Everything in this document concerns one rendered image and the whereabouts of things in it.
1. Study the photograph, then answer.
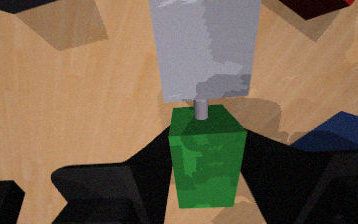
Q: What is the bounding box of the green block with grey pin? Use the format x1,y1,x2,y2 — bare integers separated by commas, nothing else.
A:
168,99,247,209

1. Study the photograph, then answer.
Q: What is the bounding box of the blue open bin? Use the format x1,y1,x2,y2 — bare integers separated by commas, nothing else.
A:
289,111,358,151

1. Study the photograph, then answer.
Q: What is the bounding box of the red tray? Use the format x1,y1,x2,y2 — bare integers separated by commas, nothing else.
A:
279,0,355,21

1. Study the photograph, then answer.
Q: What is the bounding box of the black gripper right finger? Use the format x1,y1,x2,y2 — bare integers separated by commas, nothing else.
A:
241,128,358,224

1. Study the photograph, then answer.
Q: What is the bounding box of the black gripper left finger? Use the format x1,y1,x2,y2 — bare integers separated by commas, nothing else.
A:
51,125,173,224

